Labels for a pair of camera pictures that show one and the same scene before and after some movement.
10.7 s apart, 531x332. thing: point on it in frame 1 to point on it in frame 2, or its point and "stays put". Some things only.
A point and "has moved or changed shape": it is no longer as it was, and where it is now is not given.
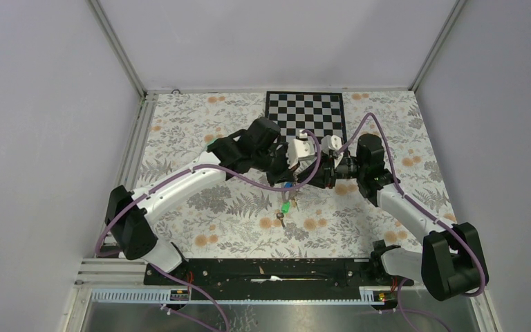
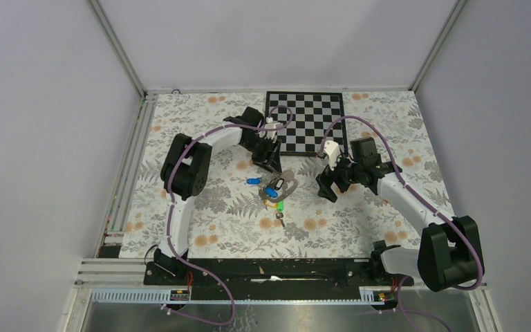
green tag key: x=285 y=207 has moved or changed shape
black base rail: x=274 y=279 stays put
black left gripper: x=285 y=174 to x=273 y=163
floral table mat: x=239 y=216 stays put
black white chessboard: x=322 y=113 stays put
